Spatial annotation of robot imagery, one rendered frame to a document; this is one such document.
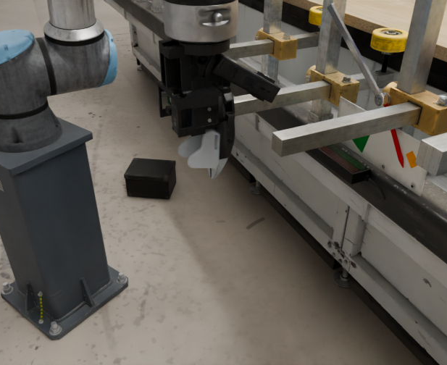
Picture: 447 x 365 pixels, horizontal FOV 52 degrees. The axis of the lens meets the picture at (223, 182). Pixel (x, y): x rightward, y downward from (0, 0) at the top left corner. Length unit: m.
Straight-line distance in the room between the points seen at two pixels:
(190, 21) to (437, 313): 1.09
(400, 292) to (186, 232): 0.85
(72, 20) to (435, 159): 0.95
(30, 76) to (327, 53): 0.71
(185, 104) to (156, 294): 1.14
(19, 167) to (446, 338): 1.20
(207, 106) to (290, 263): 1.22
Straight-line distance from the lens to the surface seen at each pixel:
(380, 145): 0.97
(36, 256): 1.43
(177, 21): 0.56
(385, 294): 1.50
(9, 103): 1.27
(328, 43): 1.07
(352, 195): 1.13
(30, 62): 1.26
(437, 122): 0.87
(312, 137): 0.74
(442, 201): 0.93
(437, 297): 1.39
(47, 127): 1.31
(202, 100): 0.59
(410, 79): 0.90
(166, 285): 1.67
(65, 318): 1.61
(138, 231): 1.91
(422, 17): 0.87
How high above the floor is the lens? 1.19
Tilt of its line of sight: 33 degrees down
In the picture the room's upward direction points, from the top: straight up
